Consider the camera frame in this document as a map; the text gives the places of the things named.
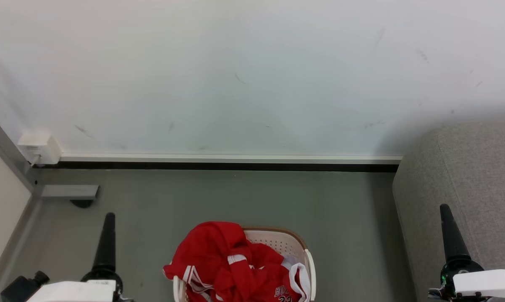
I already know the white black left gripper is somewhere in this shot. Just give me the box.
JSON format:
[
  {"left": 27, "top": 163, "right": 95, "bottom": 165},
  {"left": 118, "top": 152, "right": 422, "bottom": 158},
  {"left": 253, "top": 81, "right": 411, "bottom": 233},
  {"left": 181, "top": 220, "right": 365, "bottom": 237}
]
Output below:
[{"left": 27, "top": 212, "right": 124, "bottom": 302}]

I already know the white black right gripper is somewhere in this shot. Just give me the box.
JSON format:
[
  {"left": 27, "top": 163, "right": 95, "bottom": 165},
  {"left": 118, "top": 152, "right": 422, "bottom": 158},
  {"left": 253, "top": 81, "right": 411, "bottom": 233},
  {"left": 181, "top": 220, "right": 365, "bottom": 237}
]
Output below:
[{"left": 429, "top": 204, "right": 505, "bottom": 302}]

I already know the grey fabric sofa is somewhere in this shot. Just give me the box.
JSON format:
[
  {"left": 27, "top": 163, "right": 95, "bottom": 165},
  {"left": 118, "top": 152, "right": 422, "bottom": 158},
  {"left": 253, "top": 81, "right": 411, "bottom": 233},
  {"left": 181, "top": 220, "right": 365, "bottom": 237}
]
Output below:
[{"left": 392, "top": 120, "right": 505, "bottom": 302}]

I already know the beige partition panel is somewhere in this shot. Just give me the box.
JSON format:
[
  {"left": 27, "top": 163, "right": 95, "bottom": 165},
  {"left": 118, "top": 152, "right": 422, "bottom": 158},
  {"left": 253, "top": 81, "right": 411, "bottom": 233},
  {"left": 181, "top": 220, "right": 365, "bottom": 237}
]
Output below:
[{"left": 0, "top": 138, "right": 33, "bottom": 291}]

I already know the white perforated laundry basket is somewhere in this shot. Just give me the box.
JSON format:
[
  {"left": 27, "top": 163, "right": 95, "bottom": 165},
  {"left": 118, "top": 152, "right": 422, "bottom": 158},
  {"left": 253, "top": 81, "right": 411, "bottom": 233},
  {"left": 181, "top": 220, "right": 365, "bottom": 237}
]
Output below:
[{"left": 173, "top": 227, "right": 317, "bottom": 302}]

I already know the grey metal foot bracket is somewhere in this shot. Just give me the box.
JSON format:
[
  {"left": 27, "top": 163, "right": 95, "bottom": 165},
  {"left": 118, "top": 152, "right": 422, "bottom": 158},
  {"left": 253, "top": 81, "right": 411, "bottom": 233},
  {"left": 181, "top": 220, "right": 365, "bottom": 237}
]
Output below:
[{"left": 40, "top": 185, "right": 100, "bottom": 200}]

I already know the white wall socket box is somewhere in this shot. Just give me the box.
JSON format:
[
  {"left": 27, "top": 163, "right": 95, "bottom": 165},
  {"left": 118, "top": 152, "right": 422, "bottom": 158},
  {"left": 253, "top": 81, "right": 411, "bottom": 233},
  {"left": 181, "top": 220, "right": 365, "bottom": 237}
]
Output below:
[{"left": 17, "top": 132, "right": 63, "bottom": 165}]

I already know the grey metal frame post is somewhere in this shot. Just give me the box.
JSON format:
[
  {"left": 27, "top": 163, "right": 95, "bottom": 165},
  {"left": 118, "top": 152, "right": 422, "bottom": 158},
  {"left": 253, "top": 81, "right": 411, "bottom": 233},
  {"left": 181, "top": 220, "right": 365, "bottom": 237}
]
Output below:
[{"left": 0, "top": 108, "right": 44, "bottom": 302}]

